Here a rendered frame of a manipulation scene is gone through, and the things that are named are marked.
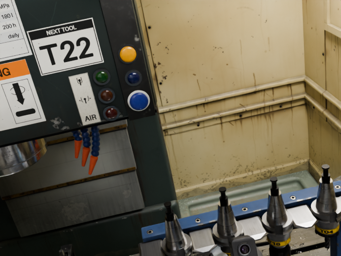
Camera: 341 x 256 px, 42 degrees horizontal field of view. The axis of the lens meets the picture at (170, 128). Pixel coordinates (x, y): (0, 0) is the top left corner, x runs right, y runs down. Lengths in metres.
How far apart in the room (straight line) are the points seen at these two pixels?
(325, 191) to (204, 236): 0.27
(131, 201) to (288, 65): 0.87
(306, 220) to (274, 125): 1.08
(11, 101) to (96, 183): 0.86
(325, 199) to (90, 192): 0.86
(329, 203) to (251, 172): 1.15
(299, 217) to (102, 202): 0.81
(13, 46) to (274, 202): 0.58
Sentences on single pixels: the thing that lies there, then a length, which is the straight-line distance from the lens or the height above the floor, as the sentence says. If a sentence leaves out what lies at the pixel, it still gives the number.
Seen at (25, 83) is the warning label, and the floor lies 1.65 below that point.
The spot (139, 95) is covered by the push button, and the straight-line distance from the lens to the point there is 0.71.
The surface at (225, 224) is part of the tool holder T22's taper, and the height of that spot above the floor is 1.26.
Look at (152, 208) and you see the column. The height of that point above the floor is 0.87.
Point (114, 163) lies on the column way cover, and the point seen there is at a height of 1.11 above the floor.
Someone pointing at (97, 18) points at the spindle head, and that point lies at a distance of 0.69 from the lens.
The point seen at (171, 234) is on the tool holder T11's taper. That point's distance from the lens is 0.93.
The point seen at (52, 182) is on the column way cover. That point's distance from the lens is 1.55.
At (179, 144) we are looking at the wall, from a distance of 1.96.
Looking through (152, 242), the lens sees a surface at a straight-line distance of 0.99.
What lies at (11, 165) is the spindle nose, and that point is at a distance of 0.94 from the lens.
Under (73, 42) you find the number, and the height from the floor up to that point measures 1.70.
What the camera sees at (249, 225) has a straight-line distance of 0.99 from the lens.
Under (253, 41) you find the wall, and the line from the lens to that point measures 1.86.
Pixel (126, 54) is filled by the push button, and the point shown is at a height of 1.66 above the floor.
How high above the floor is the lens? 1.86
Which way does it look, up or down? 27 degrees down
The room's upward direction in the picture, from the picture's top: 11 degrees counter-clockwise
